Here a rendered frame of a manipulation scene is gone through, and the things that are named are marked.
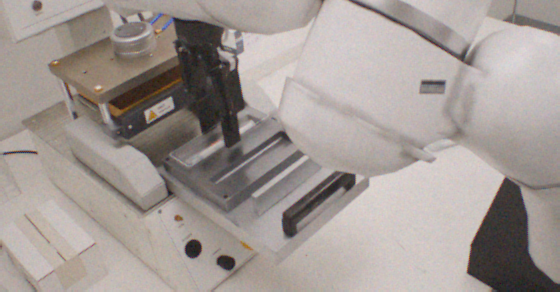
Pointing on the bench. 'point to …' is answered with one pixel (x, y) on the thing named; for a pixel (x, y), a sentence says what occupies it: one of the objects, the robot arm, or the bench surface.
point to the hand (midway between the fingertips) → (218, 122)
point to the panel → (178, 216)
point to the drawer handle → (314, 200)
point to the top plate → (120, 59)
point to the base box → (116, 217)
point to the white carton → (237, 43)
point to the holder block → (240, 166)
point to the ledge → (272, 53)
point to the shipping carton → (52, 251)
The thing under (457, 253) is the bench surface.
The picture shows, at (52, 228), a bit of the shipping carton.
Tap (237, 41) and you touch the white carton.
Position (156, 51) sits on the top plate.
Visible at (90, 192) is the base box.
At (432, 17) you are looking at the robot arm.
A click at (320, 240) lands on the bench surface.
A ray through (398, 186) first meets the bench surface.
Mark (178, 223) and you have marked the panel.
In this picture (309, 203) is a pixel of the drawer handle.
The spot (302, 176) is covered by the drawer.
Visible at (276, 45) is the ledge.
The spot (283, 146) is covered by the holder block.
